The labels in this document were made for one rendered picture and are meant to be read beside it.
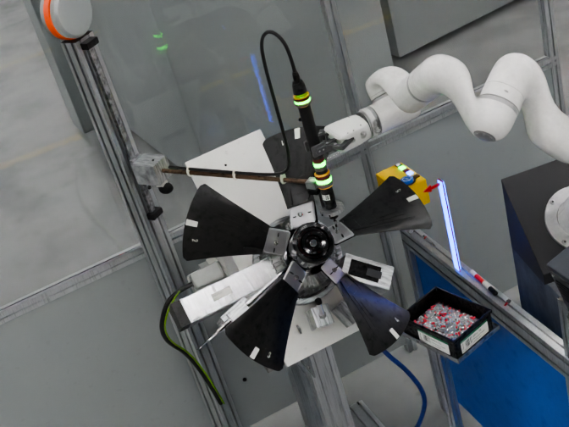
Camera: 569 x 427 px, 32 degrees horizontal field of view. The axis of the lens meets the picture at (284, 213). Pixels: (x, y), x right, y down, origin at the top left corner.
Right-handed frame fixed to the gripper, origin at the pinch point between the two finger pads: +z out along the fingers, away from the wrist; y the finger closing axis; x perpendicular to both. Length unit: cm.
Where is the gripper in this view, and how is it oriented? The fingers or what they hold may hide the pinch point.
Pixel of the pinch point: (315, 146)
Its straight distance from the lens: 265.5
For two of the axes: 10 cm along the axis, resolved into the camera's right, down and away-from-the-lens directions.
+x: -2.4, -8.2, -5.1
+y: -4.1, -3.9, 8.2
